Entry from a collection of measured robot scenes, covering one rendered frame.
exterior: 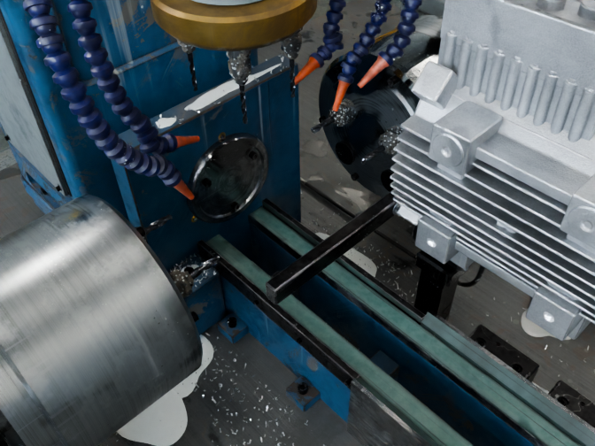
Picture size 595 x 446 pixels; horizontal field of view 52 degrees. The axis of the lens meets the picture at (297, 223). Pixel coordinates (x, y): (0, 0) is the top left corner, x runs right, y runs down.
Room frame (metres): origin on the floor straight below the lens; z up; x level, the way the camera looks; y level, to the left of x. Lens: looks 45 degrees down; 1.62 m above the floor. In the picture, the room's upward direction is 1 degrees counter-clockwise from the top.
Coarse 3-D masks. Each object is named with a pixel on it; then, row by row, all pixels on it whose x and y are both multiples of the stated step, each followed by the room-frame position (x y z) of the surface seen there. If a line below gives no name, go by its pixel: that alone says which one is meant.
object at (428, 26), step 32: (416, 32) 0.84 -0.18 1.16; (416, 64) 0.76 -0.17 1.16; (320, 96) 0.84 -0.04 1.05; (352, 96) 0.79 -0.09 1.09; (384, 96) 0.74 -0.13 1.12; (416, 96) 0.71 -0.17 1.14; (320, 128) 0.75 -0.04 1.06; (352, 128) 0.78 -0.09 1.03; (384, 128) 0.74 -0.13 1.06; (352, 160) 0.77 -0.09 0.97; (384, 160) 0.73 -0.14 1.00; (384, 192) 0.73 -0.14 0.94
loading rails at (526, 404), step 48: (288, 240) 0.65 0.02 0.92; (240, 288) 0.57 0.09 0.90; (336, 288) 0.56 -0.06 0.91; (384, 288) 0.54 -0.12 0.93; (240, 336) 0.55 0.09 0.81; (288, 336) 0.49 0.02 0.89; (336, 336) 0.47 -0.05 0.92; (384, 336) 0.49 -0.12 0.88; (432, 336) 0.47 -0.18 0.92; (336, 384) 0.42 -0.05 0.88; (384, 384) 0.40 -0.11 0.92; (432, 384) 0.43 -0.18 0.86; (480, 384) 0.39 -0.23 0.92; (528, 384) 0.38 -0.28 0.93; (384, 432) 0.35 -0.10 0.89; (432, 432) 0.33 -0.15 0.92; (480, 432) 0.37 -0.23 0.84; (528, 432) 0.33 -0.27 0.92; (576, 432) 0.32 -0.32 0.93
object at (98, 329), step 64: (0, 256) 0.41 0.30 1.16; (64, 256) 0.41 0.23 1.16; (128, 256) 0.42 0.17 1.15; (0, 320) 0.34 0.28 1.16; (64, 320) 0.34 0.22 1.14; (128, 320) 0.36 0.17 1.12; (192, 320) 0.39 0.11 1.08; (0, 384) 0.29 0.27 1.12; (64, 384) 0.30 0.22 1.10; (128, 384) 0.32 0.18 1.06
